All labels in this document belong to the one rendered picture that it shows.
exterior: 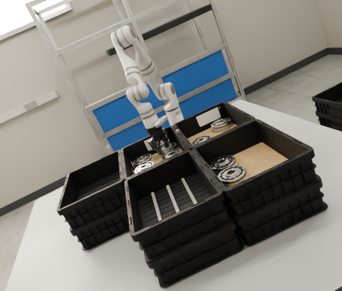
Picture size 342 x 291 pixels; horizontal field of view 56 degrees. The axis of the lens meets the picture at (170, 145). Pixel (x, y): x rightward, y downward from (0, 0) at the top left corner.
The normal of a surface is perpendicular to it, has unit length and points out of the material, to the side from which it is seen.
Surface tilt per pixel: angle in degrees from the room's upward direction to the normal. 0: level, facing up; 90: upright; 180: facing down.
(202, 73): 90
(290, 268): 0
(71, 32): 90
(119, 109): 90
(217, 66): 90
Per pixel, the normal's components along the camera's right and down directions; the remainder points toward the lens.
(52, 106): 0.25, 0.28
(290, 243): -0.38, -0.85
